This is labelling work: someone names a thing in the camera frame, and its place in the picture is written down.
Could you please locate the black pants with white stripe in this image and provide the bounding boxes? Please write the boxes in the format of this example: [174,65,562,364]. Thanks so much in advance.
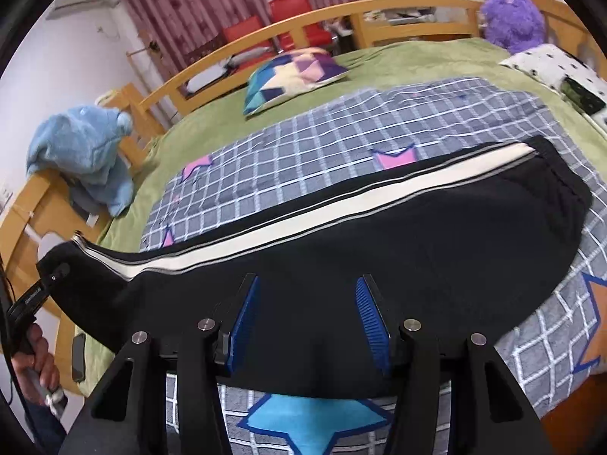
[37,135,593,400]

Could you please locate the green bed sheet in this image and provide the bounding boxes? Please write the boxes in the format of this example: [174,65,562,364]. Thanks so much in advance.
[71,37,607,396]

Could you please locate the wooden bed frame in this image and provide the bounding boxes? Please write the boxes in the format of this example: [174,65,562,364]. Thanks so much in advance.
[0,0,607,295]

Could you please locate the colourful triangle pattern pillow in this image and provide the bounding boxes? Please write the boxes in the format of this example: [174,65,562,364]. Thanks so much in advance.
[243,48,352,116]

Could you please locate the pink patterned curtain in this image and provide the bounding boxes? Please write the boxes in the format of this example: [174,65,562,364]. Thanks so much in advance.
[110,0,380,73]

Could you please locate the black phone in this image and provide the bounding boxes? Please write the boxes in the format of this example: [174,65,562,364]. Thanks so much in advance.
[71,333,87,383]

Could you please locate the blue plush toy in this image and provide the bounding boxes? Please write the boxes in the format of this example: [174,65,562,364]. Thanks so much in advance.
[26,105,135,218]

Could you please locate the grey checked blanket with stars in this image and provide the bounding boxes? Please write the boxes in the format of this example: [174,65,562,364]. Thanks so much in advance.
[140,77,607,455]

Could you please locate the person's left hand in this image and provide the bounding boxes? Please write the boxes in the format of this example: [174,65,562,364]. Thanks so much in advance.
[11,323,61,407]

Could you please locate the person's leg in jeans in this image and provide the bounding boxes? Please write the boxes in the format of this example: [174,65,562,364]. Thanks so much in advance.
[21,400,68,455]

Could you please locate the white air conditioner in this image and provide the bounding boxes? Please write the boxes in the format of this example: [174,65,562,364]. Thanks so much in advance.
[53,0,119,12]

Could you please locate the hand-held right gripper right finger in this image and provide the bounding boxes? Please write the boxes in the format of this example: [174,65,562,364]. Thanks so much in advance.
[355,274,565,455]

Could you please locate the purple plush toy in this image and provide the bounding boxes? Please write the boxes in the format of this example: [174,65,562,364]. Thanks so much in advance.
[480,0,545,54]

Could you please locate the red chair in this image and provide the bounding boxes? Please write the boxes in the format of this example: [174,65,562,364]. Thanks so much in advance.
[269,0,333,52]
[223,15,270,58]

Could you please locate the white dotted pillow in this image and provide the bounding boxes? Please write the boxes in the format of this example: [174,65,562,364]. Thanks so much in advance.
[499,44,607,132]

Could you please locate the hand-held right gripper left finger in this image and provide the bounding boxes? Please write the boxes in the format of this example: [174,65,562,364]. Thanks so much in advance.
[59,273,261,455]

